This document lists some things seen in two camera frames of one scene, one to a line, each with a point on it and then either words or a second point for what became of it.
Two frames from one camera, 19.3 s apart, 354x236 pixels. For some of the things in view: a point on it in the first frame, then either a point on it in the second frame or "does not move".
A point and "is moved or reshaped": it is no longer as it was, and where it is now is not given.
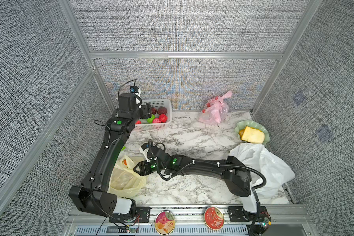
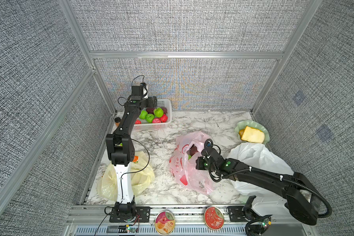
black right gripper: (142, 167) -> (198, 163)
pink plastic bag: (216, 109) -> (182, 162)
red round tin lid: (213, 218) does not move
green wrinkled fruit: (150, 120) does not move
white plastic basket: (164, 103) does not move
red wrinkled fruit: (163, 118) does not move
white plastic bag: (276, 171) does not move
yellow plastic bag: (125, 182) is moved or reshaped
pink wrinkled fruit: (156, 120) does not move
